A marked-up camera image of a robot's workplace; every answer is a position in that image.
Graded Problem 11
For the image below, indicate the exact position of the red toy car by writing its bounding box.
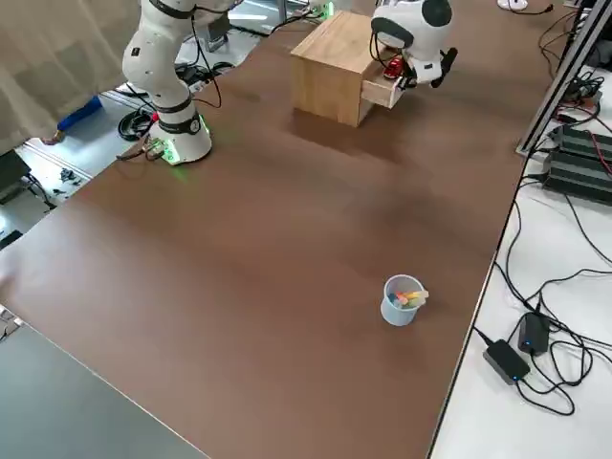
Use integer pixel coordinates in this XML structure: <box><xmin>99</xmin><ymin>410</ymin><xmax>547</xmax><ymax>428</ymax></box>
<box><xmin>382</xmin><ymin>55</ymin><xmax>405</xmax><ymax>80</ymax></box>

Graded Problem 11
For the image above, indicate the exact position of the white-front drawer with black handle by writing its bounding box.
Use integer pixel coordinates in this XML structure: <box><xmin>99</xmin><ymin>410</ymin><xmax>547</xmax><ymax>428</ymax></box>
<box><xmin>361</xmin><ymin>64</ymin><xmax>408</xmax><ymax>110</ymax></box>

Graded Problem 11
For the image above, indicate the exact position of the wooden cabinet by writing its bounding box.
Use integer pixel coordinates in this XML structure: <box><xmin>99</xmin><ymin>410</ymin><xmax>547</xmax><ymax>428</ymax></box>
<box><xmin>290</xmin><ymin>10</ymin><xmax>383</xmax><ymax>129</ymax></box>

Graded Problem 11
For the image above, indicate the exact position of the black power supply box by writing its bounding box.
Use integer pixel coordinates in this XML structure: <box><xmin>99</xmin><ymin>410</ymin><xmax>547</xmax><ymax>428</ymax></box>
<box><xmin>541</xmin><ymin>151</ymin><xmax>612</xmax><ymax>208</ymax></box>
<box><xmin>546</xmin><ymin>123</ymin><xmax>612</xmax><ymax>166</ymax></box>

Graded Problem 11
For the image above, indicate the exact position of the translucent pale blue pen cup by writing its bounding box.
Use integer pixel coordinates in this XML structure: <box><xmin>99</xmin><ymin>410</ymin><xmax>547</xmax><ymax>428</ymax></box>
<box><xmin>380</xmin><ymin>273</ymin><xmax>426</xmax><ymax>328</ymax></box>

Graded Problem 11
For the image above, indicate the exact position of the black power adapter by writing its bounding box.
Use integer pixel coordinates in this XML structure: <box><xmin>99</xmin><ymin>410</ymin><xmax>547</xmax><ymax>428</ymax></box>
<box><xmin>516</xmin><ymin>311</ymin><xmax>552</xmax><ymax>357</ymax></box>

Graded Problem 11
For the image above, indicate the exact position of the dark grey power adapter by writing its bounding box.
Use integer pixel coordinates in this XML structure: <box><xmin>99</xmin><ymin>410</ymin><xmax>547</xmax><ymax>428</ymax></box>
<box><xmin>481</xmin><ymin>338</ymin><xmax>533</xmax><ymax>386</ymax></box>

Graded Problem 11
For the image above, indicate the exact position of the blue plastic tool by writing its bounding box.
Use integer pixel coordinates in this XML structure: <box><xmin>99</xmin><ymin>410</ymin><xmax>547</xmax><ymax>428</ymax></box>
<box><xmin>41</xmin><ymin>93</ymin><xmax>104</xmax><ymax>145</ymax></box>

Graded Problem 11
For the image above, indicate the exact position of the beige curtain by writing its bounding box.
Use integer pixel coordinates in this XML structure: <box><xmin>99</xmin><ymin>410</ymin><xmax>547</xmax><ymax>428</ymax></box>
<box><xmin>0</xmin><ymin>0</ymin><xmax>144</xmax><ymax>157</ymax></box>

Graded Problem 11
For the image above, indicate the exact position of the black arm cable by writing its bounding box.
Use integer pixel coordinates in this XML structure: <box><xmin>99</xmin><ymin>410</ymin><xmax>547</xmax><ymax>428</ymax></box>
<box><xmin>367</xmin><ymin>26</ymin><xmax>383</xmax><ymax>65</ymax></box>
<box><xmin>189</xmin><ymin>7</ymin><xmax>225</xmax><ymax>112</ymax></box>

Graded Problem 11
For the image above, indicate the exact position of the aluminium frame post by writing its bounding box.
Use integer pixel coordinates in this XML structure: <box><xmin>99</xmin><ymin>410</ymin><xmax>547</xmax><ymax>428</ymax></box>
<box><xmin>514</xmin><ymin>0</ymin><xmax>612</xmax><ymax>157</ymax></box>

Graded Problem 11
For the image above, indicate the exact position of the coiled black cable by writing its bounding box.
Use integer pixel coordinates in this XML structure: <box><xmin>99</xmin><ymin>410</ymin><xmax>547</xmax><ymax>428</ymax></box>
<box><xmin>118</xmin><ymin>107</ymin><xmax>160</xmax><ymax>143</ymax></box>

